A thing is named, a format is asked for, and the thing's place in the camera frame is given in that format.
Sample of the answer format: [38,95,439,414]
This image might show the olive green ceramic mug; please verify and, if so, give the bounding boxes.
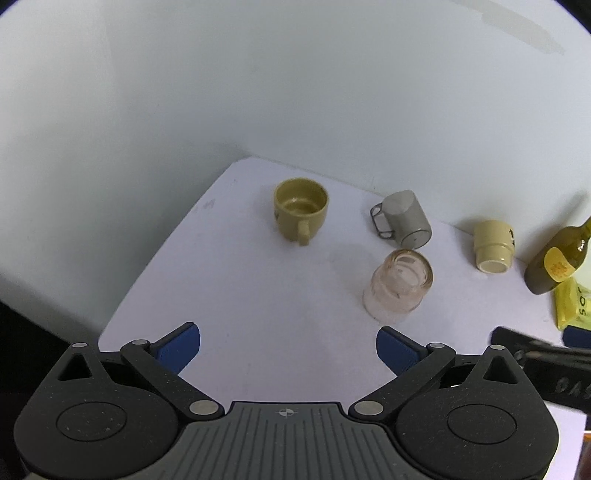
[274,178,330,247]

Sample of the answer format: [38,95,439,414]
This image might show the yellow packet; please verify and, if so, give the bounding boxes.
[553,276,591,331]

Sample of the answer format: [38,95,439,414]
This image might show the dark olive oil bottle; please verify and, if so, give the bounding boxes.
[523,217,591,295]

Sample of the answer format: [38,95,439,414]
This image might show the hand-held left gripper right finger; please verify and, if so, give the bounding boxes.
[348,326,525,419]

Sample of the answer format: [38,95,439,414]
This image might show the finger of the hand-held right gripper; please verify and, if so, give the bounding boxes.
[562,325,591,349]
[490,326,591,357]

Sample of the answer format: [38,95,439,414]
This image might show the clear glass cup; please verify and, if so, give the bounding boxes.
[363,249,434,323]

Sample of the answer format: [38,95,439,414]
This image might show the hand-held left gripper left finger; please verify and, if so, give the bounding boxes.
[58,322,223,420]

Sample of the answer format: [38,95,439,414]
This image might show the grey metal cup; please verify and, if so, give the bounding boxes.
[370,189,433,250]

